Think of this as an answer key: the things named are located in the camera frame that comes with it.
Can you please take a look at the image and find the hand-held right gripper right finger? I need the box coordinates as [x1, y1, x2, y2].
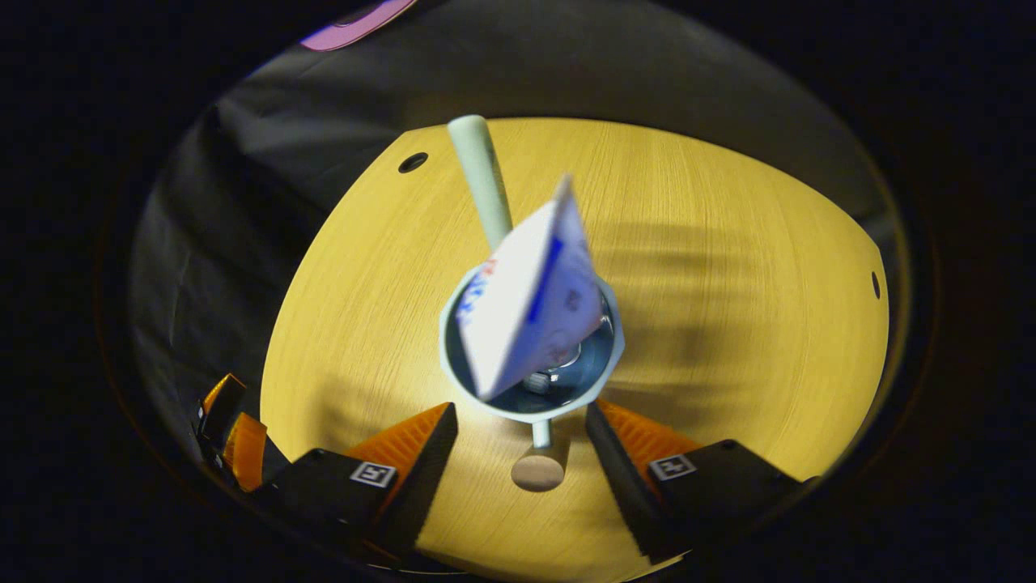
[585, 399, 818, 566]

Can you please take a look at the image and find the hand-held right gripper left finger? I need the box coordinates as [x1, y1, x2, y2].
[267, 402, 459, 560]

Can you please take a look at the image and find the pale blue cup wooden handle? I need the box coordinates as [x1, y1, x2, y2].
[439, 271, 626, 493]

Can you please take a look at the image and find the white toothpaste tube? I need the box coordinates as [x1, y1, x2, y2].
[455, 174, 605, 402]

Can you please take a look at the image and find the pale green toothbrush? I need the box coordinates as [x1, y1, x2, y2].
[448, 114, 515, 253]

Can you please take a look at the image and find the wooden desktop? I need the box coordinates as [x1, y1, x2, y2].
[259, 117, 891, 583]

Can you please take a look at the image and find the black backdrop cloth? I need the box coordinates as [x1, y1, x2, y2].
[129, 0, 899, 454]

